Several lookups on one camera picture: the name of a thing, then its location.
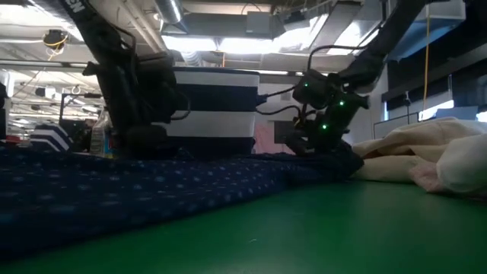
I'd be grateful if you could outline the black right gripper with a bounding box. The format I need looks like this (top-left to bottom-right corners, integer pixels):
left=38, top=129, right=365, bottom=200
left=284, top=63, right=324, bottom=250
left=287, top=69, right=371, bottom=156

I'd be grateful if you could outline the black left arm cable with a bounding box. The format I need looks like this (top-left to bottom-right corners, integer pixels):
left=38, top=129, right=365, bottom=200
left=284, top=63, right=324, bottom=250
left=170, top=91, right=192, bottom=122

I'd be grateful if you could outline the pink background panel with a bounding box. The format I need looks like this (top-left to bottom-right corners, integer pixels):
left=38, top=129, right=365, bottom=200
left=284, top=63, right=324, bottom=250
left=253, top=122, right=296, bottom=155

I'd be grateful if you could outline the pink button shirt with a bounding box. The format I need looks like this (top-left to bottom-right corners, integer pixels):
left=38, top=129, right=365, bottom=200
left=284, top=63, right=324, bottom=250
left=409, top=165, right=447, bottom=194

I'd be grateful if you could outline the green table mat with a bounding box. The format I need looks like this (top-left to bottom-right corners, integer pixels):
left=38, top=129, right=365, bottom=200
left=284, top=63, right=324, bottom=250
left=0, top=179, right=487, bottom=274

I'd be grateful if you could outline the white ceiling air unit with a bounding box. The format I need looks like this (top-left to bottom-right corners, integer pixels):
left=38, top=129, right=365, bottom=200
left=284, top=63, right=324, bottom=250
left=387, top=0, right=466, bottom=62

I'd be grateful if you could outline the navy dotted shirt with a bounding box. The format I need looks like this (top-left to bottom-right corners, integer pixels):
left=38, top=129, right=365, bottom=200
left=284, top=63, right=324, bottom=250
left=0, top=142, right=365, bottom=262

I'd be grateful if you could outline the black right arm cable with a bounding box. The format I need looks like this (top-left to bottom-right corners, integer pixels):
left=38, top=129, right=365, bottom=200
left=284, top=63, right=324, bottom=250
left=254, top=22, right=384, bottom=117

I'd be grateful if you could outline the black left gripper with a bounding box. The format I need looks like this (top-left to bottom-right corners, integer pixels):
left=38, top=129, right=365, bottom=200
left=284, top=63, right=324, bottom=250
left=124, top=53, right=191, bottom=160

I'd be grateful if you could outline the black yellow cable reel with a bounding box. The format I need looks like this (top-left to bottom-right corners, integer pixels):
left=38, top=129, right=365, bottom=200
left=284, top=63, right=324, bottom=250
left=42, top=30, right=69, bottom=62

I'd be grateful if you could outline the white button shirt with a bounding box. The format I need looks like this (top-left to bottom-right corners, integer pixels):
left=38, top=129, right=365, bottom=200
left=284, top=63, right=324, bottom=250
left=435, top=132, right=487, bottom=196

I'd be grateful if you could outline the light wooden desk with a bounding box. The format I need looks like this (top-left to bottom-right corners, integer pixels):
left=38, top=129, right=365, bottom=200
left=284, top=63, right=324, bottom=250
left=0, top=59, right=305, bottom=76

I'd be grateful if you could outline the black computer monitor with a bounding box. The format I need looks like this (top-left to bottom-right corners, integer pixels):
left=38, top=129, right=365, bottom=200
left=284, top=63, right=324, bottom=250
left=273, top=120, right=301, bottom=145

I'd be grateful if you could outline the small black stand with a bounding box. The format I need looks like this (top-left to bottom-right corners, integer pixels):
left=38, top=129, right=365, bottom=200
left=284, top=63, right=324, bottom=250
left=403, top=90, right=412, bottom=125

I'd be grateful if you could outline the navy white striped laundry basket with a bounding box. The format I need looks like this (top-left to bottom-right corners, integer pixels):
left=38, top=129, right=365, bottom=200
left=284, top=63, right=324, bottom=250
left=151, top=67, right=267, bottom=158

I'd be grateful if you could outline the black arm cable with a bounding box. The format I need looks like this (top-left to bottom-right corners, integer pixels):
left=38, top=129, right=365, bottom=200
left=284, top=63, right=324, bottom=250
left=254, top=22, right=384, bottom=117
left=170, top=91, right=192, bottom=122

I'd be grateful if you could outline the smooth silver ventilation duct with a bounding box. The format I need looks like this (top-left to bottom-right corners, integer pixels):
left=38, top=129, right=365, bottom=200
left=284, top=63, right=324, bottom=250
left=154, top=0, right=187, bottom=26

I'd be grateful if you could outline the yellow hanging cable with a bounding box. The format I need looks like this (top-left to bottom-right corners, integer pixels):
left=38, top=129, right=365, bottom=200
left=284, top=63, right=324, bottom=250
left=423, top=14, right=431, bottom=111

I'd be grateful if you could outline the cream shirt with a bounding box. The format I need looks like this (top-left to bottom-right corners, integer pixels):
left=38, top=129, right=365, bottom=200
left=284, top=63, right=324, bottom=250
left=350, top=116, right=487, bottom=184

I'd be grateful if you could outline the bright ceiling light panel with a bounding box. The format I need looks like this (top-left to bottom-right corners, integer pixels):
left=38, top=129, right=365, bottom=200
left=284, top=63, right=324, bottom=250
left=161, top=36, right=282, bottom=55

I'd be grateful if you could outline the metal framed panel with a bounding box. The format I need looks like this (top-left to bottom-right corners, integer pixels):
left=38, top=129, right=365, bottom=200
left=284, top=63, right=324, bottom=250
left=372, top=111, right=419, bottom=140

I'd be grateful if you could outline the small striped storage basket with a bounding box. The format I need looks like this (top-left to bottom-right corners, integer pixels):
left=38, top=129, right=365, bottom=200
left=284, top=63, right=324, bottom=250
left=29, top=123, right=74, bottom=153

